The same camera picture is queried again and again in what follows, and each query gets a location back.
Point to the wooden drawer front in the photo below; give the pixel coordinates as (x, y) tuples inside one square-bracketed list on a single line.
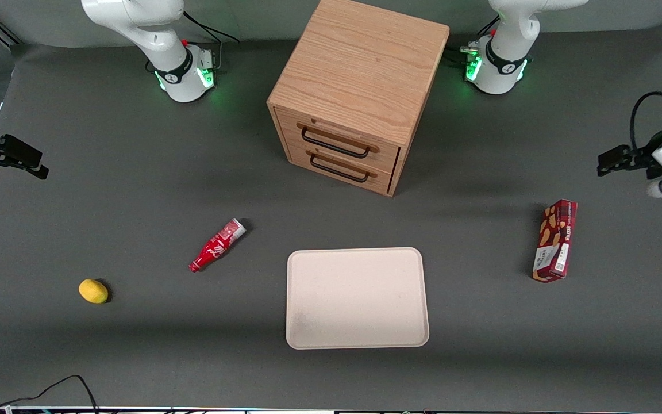
[(388, 155), (299, 156)]

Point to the cream rectangular tray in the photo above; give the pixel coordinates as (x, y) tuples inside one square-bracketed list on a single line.
[(357, 299)]

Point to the red plastic soda bottle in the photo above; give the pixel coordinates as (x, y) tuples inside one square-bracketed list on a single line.
[(216, 246)]

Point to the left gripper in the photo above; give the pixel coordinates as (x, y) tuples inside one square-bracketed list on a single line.
[(643, 156)]

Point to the yellow lemon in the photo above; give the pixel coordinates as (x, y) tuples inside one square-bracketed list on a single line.
[(93, 291)]

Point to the oak wooden drawer cabinet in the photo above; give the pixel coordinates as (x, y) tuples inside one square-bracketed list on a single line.
[(360, 63)]

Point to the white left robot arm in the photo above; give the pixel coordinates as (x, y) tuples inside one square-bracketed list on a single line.
[(500, 57)]

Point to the grey table mat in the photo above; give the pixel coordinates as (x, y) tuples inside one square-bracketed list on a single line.
[(135, 345)]

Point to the red tartan cookie box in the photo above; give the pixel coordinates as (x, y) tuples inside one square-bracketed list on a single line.
[(555, 241)]

